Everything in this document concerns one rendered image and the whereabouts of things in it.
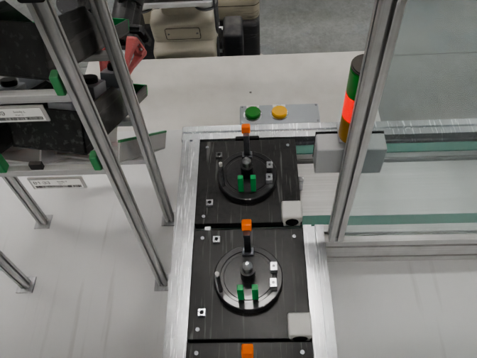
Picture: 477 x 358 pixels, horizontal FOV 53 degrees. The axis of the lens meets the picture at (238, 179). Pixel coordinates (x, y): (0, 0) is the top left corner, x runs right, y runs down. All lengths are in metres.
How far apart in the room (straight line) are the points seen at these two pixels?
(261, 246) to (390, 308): 0.31
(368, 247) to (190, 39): 1.01
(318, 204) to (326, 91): 0.44
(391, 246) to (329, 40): 2.08
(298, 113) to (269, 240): 0.39
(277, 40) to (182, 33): 1.36
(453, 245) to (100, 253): 0.82
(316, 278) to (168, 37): 1.06
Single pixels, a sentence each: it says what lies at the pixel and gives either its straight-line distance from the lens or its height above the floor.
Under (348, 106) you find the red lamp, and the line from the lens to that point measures 0.77.
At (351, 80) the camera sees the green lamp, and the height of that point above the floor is 1.39.
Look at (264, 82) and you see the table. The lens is 1.51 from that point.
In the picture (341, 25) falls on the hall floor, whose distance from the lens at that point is 3.16.
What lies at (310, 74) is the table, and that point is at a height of 0.86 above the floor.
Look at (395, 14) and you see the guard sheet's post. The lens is 0.63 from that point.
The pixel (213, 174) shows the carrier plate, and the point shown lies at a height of 0.97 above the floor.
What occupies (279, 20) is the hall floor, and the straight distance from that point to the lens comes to 3.18.
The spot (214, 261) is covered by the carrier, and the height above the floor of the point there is 0.97.
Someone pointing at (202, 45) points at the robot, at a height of 0.80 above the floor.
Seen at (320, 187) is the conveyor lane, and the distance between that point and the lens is 1.19.
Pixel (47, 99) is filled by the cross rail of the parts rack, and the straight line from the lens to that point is 0.67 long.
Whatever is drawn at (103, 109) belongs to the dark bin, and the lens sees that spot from 0.84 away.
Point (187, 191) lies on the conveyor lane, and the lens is 1.15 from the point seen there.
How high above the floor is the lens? 1.89
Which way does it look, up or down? 55 degrees down
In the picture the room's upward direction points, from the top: 5 degrees counter-clockwise
